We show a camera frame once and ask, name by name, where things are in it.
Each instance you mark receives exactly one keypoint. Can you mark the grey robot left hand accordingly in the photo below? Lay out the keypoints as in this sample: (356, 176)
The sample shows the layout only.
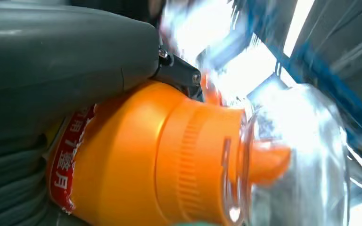
(59, 62)

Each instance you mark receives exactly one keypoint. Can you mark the orange bottle with clear cap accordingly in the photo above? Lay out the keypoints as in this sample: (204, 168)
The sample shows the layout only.
(137, 156)

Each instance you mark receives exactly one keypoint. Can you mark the blue warehouse shelving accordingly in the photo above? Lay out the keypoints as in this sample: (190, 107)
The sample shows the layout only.
(327, 78)

